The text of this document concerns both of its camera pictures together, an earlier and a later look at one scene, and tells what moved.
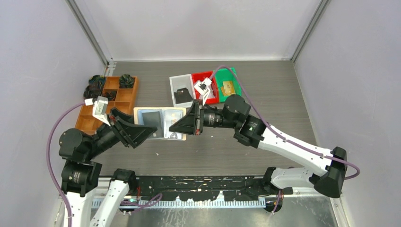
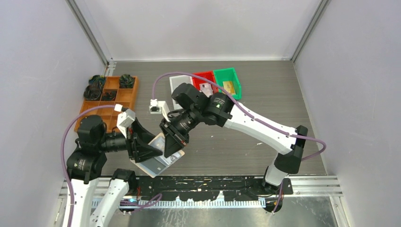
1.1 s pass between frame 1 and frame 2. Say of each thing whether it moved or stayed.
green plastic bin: stayed
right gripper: moved
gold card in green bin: stayed
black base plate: stayed
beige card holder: moved
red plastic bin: stayed
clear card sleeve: moved
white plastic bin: stayed
